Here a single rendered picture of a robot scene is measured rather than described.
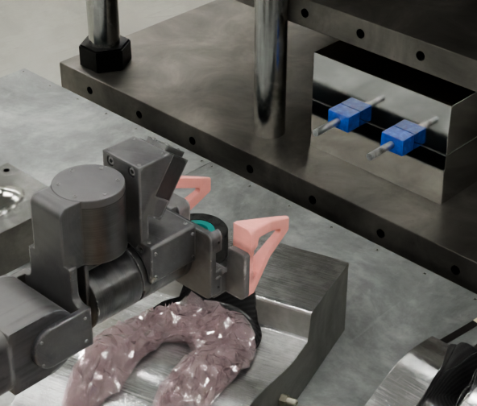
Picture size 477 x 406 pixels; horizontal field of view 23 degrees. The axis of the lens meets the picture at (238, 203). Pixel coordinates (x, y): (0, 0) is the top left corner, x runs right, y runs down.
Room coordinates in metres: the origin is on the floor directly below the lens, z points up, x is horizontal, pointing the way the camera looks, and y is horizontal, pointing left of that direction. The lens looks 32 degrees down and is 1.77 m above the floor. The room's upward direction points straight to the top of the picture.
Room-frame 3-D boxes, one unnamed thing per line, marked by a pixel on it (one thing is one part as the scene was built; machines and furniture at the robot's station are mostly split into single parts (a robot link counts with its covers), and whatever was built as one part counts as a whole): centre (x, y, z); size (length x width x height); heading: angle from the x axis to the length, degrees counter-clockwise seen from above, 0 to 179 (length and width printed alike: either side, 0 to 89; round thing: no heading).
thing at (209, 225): (1.23, 0.05, 0.93); 0.08 x 0.08 x 0.04
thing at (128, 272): (0.77, 0.11, 1.21); 0.07 x 0.06 x 0.07; 137
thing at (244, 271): (0.84, 0.00, 1.20); 0.09 x 0.07 x 0.07; 137
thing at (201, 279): (0.82, 0.07, 1.20); 0.10 x 0.07 x 0.07; 47
